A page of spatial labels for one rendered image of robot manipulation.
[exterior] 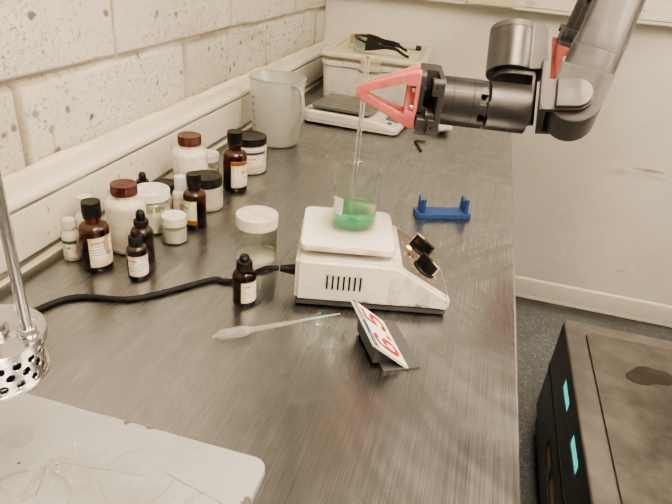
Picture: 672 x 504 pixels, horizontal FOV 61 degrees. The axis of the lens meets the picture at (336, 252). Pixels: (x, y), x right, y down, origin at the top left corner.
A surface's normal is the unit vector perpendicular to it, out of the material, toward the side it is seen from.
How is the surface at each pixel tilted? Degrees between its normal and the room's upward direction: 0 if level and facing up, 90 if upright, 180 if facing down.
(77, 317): 0
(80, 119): 90
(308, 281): 90
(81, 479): 0
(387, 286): 90
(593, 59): 57
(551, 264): 90
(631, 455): 0
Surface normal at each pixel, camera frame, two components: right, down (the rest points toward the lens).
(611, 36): -0.15, -0.29
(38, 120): 0.96, 0.19
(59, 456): 0.08, -0.88
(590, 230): -0.26, 0.44
